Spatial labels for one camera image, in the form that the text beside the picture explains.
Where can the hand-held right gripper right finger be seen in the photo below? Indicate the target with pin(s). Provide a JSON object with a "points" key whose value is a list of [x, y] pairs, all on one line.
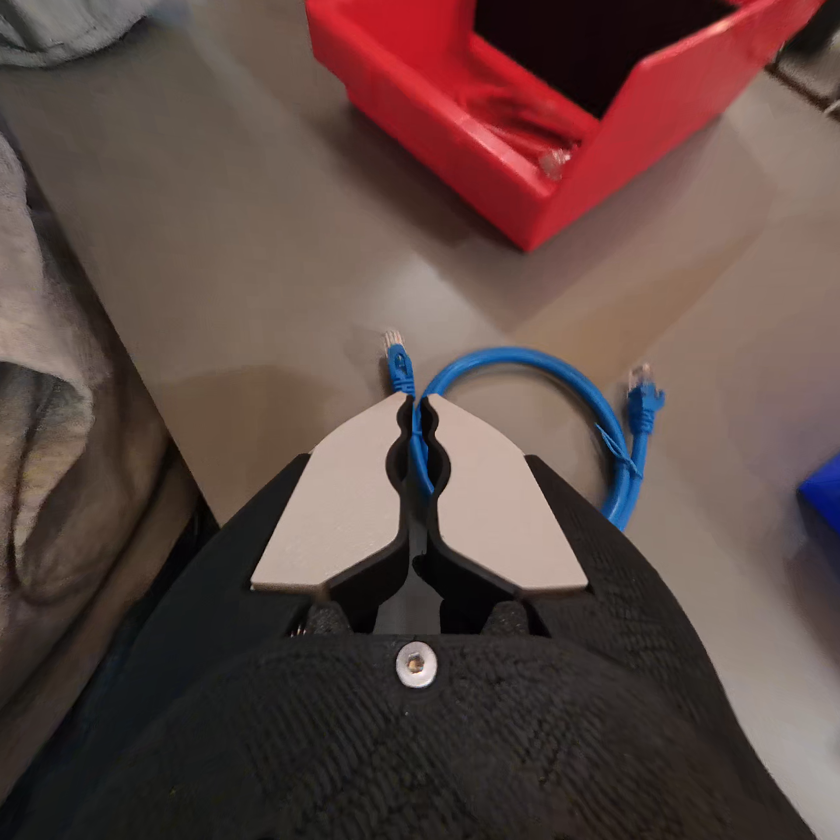
{"points": [[505, 525]]}

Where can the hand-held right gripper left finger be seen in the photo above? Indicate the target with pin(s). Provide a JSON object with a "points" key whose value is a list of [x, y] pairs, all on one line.
{"points": [[328, 518]]}

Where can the blue storage bin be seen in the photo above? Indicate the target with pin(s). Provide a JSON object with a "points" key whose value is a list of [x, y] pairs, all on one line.
{"points": [[823, 499]]}

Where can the red storage bin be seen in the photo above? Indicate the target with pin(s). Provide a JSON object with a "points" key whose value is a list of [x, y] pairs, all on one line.
{"points": [[407, 98]]}

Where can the black plastic bin divider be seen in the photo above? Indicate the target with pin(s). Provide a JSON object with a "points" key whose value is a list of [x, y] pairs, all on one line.
{"points": [[590, 52]]}

